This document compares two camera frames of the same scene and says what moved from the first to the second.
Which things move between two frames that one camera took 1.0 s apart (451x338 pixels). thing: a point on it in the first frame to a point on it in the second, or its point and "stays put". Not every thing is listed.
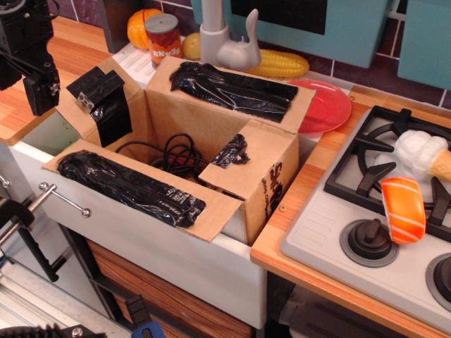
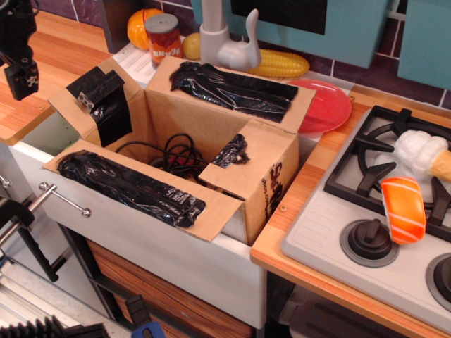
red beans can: [164, 38] stays put
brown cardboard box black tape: [204, 148] stays put
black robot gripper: [26, 27] to [17, 23]
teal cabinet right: [424, 42] stays put
